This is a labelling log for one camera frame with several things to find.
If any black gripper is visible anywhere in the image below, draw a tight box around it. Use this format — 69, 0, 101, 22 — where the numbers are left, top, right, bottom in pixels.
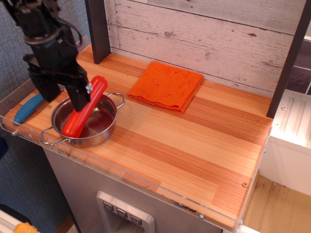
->
23, 25, 93, 112

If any red toy hot dog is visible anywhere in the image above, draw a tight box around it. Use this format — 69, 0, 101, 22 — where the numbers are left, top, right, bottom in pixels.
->
62, 76, 108, 138

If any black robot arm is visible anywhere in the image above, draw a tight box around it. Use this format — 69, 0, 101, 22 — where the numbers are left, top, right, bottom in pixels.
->
2, 0, 92, 111

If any stainless steel pan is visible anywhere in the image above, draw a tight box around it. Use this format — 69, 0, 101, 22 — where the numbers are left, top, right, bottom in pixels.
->
40, 92, 125, 148

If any orange folded cloth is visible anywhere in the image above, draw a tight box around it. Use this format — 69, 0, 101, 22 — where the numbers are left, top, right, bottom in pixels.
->
128, 61, 204, 114

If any grey toy fridge cabinet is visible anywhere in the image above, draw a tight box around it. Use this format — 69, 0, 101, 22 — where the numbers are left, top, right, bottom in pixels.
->
44, 149, 222, 233

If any silver ice dispenser panel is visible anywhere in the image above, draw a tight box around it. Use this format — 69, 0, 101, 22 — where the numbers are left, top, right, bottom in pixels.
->
96, 190, 156, 233

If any yellow object at bottom left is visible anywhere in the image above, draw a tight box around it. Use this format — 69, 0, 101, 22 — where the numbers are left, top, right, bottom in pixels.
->
13, 223, 38, 233

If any white toy sink unit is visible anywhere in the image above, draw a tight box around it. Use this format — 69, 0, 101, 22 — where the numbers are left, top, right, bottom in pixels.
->
259, 36, 311, 195

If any blue handled metal spoon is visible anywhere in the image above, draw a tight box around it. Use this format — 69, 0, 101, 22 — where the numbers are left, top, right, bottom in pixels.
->
13, 93, 44, 125

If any dark left shelf post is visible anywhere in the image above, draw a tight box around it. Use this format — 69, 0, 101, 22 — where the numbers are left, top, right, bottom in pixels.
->
85, 0, 111, 64

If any dark shelf post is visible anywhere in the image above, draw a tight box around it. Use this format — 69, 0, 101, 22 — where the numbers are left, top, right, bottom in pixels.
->
266, 0, 311, 118
85, 0, 111, 64

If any clear acrylic guard rail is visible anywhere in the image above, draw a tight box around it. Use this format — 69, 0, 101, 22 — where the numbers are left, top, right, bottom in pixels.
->
3, 116, 248, 232

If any dark right shelf post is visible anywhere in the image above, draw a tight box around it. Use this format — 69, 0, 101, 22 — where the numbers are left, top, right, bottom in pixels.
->
266, 0, 311, 118

